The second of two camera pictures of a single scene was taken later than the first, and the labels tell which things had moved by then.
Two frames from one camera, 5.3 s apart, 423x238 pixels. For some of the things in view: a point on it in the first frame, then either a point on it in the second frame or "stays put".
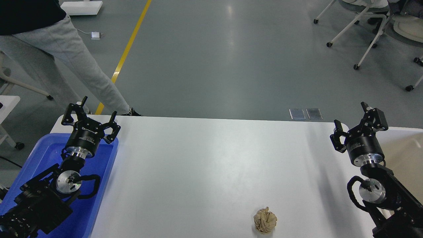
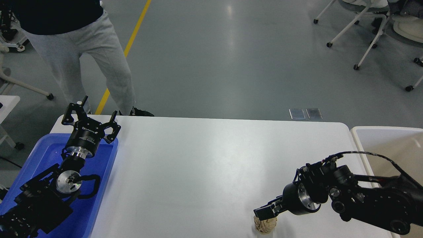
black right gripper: (363, 146) -> (292, 200)
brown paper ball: (265, 220) stays put
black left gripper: (85, 137) stays put
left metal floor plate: (297, 114) stays put
